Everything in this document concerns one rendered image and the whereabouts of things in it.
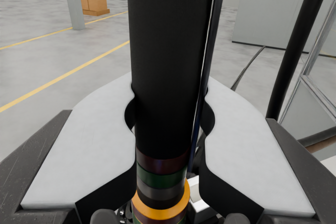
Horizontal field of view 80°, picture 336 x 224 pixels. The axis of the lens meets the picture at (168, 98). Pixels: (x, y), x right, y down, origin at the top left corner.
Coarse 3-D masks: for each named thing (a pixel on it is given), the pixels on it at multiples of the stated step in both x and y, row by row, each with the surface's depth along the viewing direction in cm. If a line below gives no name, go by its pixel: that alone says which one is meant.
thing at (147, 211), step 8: (184, 184) 15; (136, 192) 14; (184, 192) 14; (136, 200) 14; (184, 200) 14; (136, 208) 13; (144, 208) 13; (152, 208) 13; (168, 208) 13; (176, 208) 13; (152, 216) 13; (160, 216) 13; (168, 216) 13
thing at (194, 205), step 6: (192, 180) 18; (192, 204) 17; (198, 204) 17; (204, 204) 17; (192, 210) 16; (198, 210) 16; (204, 210) 16; (210, 210) 17; (186, 216) 18; (192, 216) 17; (198, 216) 17; (204, 216) 17; (210, 216) 18; (216, 216) 18; (186, 222) 17; (192, 222) 17; (198, 222) 17; (204, 222) 18; (210, 222) 18; (216, 222) 18
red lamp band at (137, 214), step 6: (132, 204) 14; (186, 204) 14; (132, 210) 14; (186, 210) 15; (138, 216) 14; (144, 216) 13; (174, 216) 13; (180, 216) 14; (144, 222) 14; (150, 222) 13; (156, 222) 13; (162, 222) 13; (168, 222) 13; (174, 222) 14
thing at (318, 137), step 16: (304, 0) 11; (320, 0) 11; (304, 16) 12; (304, 32) 12; (288, 48) 13; (288, 64) 13; (288, 80) 14; (272, 96) 15; (272, 112) 15; (304, 144) 22
